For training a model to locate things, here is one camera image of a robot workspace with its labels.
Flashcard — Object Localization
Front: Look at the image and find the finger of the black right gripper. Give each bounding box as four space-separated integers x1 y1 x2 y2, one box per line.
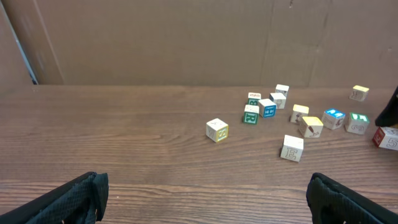
375 87 398 127

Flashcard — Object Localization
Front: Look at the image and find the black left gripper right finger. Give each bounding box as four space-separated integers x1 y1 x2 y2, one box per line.
306 173 397 224

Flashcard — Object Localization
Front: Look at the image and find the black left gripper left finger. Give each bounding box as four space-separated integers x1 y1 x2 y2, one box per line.
1 172 109 224

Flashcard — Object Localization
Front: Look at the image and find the red sided wood block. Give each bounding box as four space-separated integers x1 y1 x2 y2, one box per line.
373 127 398 151

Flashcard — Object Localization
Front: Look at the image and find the green top wood block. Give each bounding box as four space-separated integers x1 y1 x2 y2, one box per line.
345 113 370 135

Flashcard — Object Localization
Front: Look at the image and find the yellow top block far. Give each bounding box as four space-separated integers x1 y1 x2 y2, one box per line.
349 85 369 101

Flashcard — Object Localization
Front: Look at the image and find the blue top wood block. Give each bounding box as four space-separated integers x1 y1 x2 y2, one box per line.
321 108 346 130

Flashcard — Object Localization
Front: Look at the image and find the wood block letter E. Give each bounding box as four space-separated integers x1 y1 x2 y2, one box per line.
280 135 304 162

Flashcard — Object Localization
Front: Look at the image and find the yellow top block lower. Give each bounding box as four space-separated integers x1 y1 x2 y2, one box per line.
299 116 323 138

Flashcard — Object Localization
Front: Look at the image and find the yellow top block upper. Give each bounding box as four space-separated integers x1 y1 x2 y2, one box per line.
290 105 309 124

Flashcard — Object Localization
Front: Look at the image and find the white wood block far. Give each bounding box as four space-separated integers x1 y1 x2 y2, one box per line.
275 84 289 97

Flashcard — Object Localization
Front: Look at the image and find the plain white wood block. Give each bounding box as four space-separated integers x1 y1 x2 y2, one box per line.
269 93 286 109

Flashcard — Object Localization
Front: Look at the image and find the wood block blue side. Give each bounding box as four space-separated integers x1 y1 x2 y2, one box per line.
258 98 277 118

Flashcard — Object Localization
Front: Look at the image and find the wood block green R side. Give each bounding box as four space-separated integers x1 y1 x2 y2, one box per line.
243 105 259 124

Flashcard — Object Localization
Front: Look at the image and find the plain wood block yellow side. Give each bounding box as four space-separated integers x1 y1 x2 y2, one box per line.
206 118 229 142

